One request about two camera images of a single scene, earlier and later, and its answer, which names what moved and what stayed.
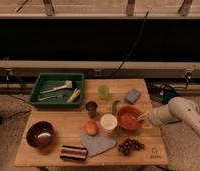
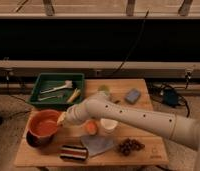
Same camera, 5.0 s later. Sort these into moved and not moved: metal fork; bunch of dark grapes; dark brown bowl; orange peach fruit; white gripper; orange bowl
Moved: white gripper; orange bowl
Not moved: metal fork; bunch of dark grapes; orange peach fruit; dark brown bowl
